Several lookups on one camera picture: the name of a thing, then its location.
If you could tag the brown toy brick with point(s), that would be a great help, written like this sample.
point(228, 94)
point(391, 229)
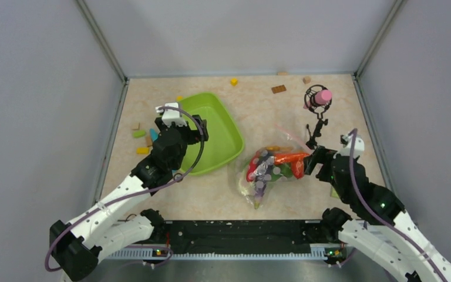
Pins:
point(278, 89)

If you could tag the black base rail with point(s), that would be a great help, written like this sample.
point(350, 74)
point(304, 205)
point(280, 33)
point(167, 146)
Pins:
point(240, 236)

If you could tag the brown toy block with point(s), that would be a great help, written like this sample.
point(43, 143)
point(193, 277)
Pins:
point(148, 141)

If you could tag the yellow toy brick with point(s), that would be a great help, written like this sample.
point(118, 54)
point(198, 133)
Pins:
point(142, 150)

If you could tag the small tan block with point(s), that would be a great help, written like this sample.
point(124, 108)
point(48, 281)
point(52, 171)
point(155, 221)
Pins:
point(135, 126)

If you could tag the purple toy eggplant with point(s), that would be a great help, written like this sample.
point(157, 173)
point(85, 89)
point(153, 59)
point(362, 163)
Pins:
point(260, 185)

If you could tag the yellow toy block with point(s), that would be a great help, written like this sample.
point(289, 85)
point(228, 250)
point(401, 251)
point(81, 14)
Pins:
point(234, 81)

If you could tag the clear zip top bag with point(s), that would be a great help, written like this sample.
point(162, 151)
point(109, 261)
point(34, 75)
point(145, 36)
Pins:
point(272, 136)

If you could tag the green plastic bowl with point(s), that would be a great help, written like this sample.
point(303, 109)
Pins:
point(225, 141)

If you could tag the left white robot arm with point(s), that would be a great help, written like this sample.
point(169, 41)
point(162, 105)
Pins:
point(78, 246)

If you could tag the tan wooden block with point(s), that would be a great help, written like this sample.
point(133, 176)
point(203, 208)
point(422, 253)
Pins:
point(306, 79)

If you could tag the green toy pepper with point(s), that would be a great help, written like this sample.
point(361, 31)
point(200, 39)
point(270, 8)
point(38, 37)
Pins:
point(281, 173)

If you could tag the orange toy pastry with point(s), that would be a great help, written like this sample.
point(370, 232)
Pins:
point(279, 148)

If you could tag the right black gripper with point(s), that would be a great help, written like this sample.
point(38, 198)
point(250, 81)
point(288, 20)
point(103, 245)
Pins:
point(319, 154)

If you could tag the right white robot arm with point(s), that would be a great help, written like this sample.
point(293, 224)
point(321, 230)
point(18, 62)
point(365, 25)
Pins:
point(410, 256)

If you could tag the orange toy carrot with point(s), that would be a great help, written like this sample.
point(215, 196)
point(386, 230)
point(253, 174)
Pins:
point(281, 158)

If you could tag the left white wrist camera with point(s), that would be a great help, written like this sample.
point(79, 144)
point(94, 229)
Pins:
point(170, 116)

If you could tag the pink microphone on tripod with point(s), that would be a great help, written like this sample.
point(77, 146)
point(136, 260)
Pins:
point(317, 99)

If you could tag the cyan toy piece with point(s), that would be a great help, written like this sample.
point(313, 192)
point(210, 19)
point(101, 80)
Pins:
point(153, 134)

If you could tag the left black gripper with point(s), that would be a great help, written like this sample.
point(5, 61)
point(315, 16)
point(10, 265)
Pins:
point(195, 134)

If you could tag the light green block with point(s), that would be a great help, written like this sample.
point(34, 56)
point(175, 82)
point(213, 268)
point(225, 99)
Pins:
point(333, 193)

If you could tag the red toy chili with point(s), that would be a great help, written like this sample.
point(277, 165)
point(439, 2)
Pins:
point(251, 169)

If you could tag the orange toy fruit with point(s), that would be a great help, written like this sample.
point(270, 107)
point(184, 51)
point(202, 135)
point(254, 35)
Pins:
point(297, 169)

